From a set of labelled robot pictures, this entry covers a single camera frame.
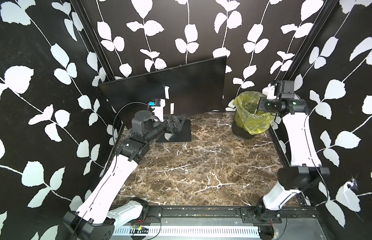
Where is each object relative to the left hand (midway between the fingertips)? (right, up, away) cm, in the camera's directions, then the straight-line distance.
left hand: (178, 114), depth 65 cm
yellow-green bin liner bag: (+39, 0, +21) cm, 44 cm away
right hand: (+43, +7, +13) cm, 45 cm away
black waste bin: (+41, -10, +39) cm, 58 cm away
